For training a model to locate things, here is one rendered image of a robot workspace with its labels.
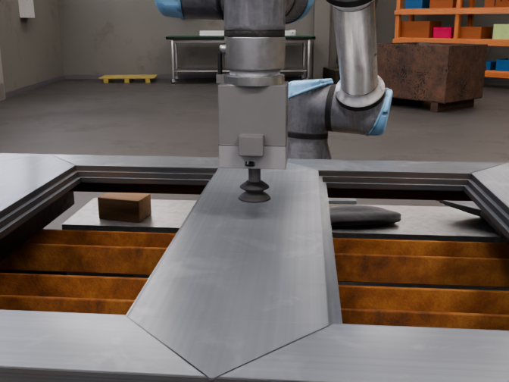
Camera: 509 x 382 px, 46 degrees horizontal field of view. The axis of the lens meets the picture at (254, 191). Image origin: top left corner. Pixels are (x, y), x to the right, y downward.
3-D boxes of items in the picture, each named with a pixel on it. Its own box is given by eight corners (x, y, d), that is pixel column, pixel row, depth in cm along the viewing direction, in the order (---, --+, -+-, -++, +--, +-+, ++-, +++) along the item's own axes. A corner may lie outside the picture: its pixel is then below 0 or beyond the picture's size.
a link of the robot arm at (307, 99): (289, 126, 160) (294, 74, 156) (338, 131, 155) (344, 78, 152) (276, 130, 149) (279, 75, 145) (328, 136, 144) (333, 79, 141)
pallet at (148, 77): (159, 79, 1187) (158, 74, 1184) (154, 82, 1117) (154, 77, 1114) (105, 79, 1184) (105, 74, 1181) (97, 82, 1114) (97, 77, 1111)
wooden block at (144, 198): (151, 214, 134) (151, 193, 133) (139, 223, 128) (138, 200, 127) (111, 211, 137) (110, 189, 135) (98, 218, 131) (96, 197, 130)
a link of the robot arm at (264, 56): (283, 37, 69) (214, 37, 70) (283, 77, 70) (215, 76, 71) (286, 36, 76) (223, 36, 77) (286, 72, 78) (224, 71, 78)
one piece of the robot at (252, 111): (207, 55, 68) (210, 192, 73) (285, 56, 68) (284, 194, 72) (220, 51, 78) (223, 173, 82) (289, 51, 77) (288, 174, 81)
